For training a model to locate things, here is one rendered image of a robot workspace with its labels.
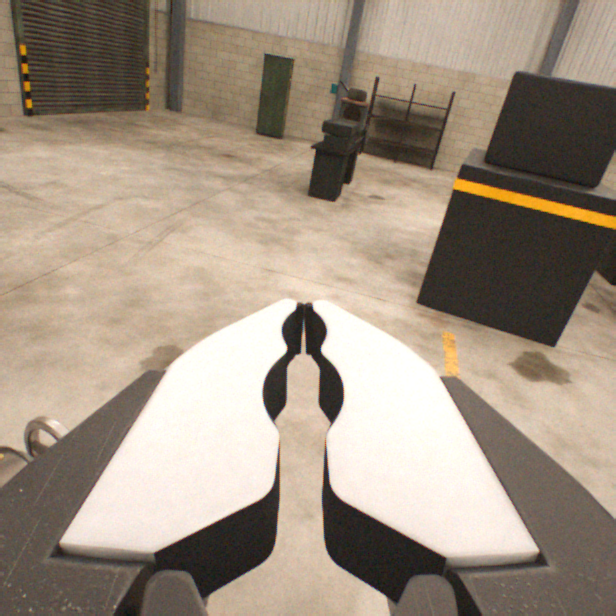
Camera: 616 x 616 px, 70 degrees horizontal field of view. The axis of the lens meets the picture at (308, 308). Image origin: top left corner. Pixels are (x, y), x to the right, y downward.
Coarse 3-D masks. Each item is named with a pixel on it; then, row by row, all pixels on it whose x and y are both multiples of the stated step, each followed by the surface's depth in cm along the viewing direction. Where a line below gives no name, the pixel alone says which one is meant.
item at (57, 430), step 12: (36, 420) 62; (48, 420) 62; (24, 432) 65; (36, 432) 66; (48, 432) 61; (60, 432) 60; (36, 444) 66; (0, 456) 56; (12, 456) 57; (24, 456) 59; (36, 456) 67; (0, 468) 55; (12, 468) 55; (0, 480) 54
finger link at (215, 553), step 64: (256, 320) 11; (192, 384) 9; (256, 384) 9; (128, 448) 7; (192, 448) 7; (256, 448) 7; (128, 512) 6; (192, 512) 6; (256, 512) 6; (192, 576) 6
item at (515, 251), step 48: (528, 96) 342; (576, 96) 331; (528, 144) 354; (576, 144) 342; (480, 192) 343; (528, 192) 332; (576, 192) 320; (480, 240) 357; (528, 240) 344; (576, 240) 332; (432, 288) 387; (480, 288) 372; (528, 288) 358; (576, 288) 344; (528, 336) 372
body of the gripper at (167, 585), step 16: (160, 576) 5; (176, 576) 5; (416, 576) 5; (432, 576) 5; (144, 592) 5; (160, 592) 5; (176, 592) 5; (192, 592) 5; (416, 592) 5; (432, 592) 5; (448, 592) 5; (144, 608) 5; (160, 608) 5; (176, 608) 5; (192, 608) 5; (400, 608) 5; (416, 608) 5; (432, 608) 5; (448, 608) 5
